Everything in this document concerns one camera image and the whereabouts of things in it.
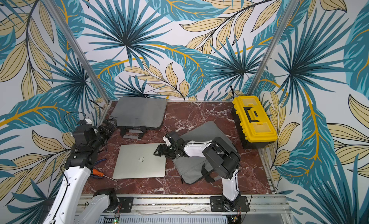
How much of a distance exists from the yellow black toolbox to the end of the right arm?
38cm

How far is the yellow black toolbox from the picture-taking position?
0.84 metres

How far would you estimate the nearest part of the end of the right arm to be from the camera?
2.32 feet
